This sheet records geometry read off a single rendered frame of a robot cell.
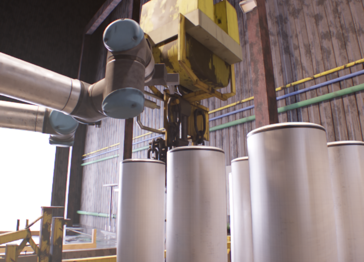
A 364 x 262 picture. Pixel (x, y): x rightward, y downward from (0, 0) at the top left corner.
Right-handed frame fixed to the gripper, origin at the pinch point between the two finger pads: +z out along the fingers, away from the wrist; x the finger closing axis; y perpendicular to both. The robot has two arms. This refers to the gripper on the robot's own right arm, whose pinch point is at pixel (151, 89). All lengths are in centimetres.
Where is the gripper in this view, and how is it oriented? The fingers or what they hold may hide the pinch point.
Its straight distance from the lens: 95.6
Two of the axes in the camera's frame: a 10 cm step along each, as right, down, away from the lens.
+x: 9.9, -0.3, -1.0
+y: 0.0, 9.6, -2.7
